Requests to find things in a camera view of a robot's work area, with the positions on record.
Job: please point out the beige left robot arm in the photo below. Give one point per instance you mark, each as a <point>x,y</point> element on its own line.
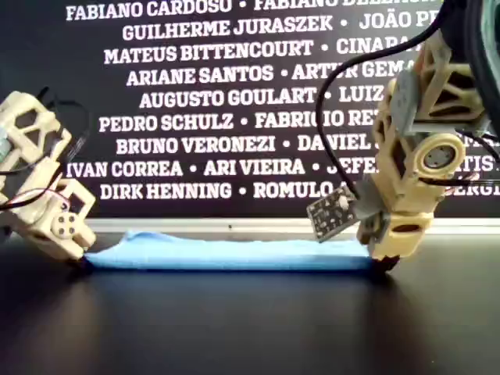
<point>23,117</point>

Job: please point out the black banner with white names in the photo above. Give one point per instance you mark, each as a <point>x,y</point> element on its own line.
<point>58,58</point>

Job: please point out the aluminium table frame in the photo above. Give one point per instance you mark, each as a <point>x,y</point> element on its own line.
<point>234,224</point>

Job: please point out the black wrist camera circuit board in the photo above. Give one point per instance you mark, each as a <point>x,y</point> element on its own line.
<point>330,215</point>

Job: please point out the beige right robot arm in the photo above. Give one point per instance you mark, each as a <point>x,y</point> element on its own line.
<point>449,86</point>

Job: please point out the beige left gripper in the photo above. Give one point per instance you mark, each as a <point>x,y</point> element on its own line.
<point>23,220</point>

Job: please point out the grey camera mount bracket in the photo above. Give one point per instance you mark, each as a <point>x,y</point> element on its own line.
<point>369,207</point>

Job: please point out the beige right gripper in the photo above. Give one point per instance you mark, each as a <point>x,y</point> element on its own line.
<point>410,199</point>

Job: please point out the light blue microfibre cloth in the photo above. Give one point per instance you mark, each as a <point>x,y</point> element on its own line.
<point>234,254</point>

